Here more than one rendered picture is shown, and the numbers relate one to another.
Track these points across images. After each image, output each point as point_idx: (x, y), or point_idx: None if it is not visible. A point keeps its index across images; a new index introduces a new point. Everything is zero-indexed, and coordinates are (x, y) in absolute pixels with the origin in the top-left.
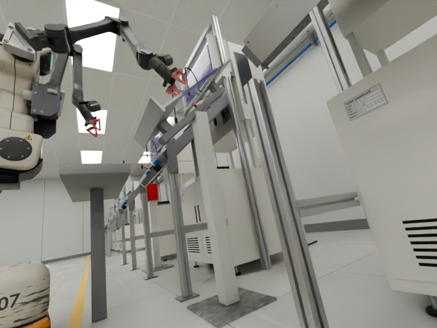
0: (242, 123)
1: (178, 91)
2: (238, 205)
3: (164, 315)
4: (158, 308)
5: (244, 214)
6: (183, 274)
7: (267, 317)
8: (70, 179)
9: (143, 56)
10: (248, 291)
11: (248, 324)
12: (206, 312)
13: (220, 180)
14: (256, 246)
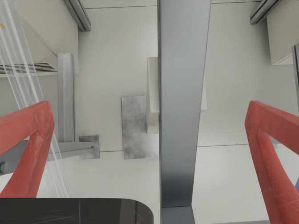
0: None
1: (18, 127)
2: (48, 2)
3: (120, 182)
4: (93, 182)
5: (55, 2)
6: (89, 151)
7: (202, 121)
8: None
9: None
10: (146, 98)
11: (199, 137)
12: (156, 152)
13: (22, 7)
14: (73, 19)
